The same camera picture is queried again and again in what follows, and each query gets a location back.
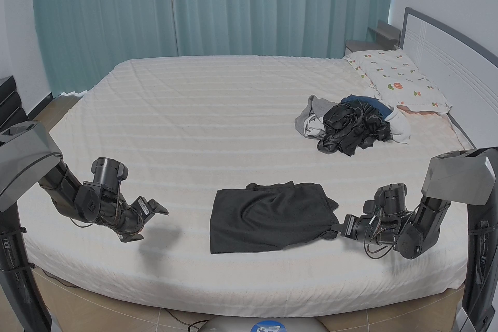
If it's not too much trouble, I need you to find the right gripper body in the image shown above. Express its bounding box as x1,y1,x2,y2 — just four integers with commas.
339,215,370,241

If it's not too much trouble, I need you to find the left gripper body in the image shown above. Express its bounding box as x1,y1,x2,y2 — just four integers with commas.
121,197,157,243

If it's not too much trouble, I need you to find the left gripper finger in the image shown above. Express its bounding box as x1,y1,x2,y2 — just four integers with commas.
149,199,170,217

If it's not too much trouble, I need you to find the black T-shirt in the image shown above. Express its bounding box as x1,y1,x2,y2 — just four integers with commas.
209,181,343,255

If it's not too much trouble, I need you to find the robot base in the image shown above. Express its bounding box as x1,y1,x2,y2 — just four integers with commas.
196,315,323,332

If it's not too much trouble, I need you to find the pile of clothes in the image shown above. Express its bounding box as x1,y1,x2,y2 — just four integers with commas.
294,94,412,157

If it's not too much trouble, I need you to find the bed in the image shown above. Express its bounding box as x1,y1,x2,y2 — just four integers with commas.
19,6,498,317

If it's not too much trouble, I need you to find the white printed pillow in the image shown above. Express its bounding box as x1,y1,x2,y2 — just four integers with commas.
343,50,453,114

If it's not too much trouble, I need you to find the black chest of drawers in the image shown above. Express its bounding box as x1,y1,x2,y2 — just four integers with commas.
0,75,30,129

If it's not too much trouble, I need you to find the grey bedside table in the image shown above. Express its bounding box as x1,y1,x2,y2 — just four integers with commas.
345,20,401,55

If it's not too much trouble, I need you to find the black cable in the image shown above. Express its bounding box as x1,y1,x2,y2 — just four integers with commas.
363,233,395,259
165,308,212,332

